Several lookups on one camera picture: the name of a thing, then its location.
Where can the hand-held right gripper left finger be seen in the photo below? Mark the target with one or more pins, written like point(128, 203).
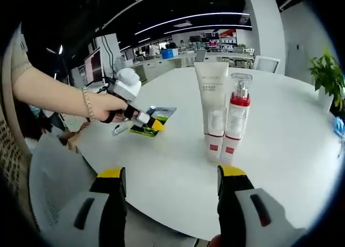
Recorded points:
point(89, 220)

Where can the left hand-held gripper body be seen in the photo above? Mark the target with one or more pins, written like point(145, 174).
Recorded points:
point(125, 86)

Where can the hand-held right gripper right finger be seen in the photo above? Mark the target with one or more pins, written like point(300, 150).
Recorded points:
point(248, 220)

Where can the white skincare tube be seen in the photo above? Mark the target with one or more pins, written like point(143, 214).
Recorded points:
point(213, 90)

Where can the red-collar skincare spray bottle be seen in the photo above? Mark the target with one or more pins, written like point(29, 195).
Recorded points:
point(241, 100)

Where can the blue storage box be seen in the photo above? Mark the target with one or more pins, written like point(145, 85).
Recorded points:
point(169, 53)

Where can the person's left hand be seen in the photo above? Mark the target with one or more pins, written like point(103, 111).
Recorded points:
point(109, 108)

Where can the person's right hand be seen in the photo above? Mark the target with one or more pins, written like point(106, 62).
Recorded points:
point(215, 243)

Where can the white laptop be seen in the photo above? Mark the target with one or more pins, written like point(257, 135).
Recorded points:
point(94, 65)

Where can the grey mesh chair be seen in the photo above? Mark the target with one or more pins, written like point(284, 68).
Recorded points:
point(59, 171)

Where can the white office chair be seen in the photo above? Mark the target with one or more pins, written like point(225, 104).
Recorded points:
point(265, 65)

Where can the blue cloth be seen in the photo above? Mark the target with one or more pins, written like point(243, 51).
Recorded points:
point(339, 125)

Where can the potted green plant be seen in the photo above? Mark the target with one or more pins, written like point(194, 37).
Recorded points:
point(330, 77)

